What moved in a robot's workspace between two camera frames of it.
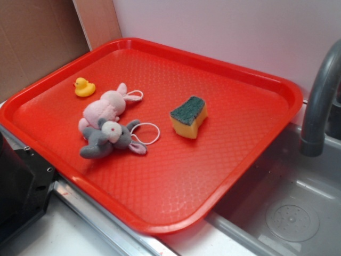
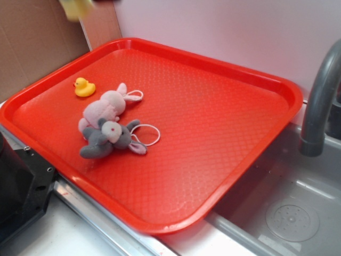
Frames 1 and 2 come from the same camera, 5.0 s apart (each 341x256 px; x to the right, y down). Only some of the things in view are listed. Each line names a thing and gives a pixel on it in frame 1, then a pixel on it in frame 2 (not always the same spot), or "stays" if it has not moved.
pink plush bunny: [108, 106] stays
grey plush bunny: [109, 134] stays
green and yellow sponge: [186, 118] -> [74, 9]
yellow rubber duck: [83, 88] stays
